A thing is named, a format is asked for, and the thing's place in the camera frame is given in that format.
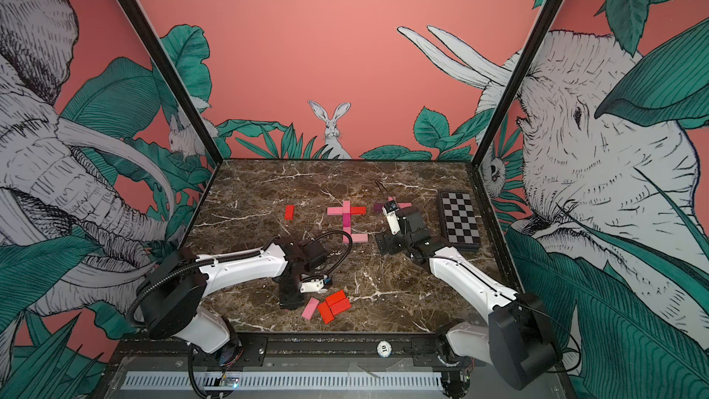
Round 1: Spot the light pink block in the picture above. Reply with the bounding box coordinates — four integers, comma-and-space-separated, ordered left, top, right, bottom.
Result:
352, 234, 369, 243

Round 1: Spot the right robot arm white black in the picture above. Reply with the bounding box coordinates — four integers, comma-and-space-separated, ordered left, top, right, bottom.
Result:
376, 201, 562, 390

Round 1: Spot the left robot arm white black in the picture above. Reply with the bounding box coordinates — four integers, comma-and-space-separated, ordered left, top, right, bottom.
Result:
127, 236, 333, 368

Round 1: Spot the black white checkerboard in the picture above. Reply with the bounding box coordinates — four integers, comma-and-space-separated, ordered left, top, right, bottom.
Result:
437, 190, 482, 252

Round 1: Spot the red block large center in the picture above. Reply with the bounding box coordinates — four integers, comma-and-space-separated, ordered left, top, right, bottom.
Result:
325, 290, 352, 316

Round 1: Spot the red block bottom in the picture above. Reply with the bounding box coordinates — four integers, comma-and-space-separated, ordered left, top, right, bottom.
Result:
318, 302, 334, 324

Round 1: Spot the black corrugated cable hose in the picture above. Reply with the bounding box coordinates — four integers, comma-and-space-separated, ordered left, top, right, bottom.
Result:
126, 229, 355, 323

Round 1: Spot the white slotted cable duct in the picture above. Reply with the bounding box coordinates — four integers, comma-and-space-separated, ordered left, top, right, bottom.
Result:
119, 371, 442, 392

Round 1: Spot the black front rail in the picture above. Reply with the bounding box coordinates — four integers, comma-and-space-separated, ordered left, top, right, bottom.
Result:
109, 332, 469, 371

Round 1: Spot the black right frame post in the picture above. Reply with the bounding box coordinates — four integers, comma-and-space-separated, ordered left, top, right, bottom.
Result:
472, 0, 564, 168

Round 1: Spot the black frame post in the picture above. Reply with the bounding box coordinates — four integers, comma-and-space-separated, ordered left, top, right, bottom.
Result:
116, 0, 223, 167
472, 0, 564, 168

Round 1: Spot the black left frame post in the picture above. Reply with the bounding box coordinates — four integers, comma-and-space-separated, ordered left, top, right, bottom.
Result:
116, 0, 223, 167

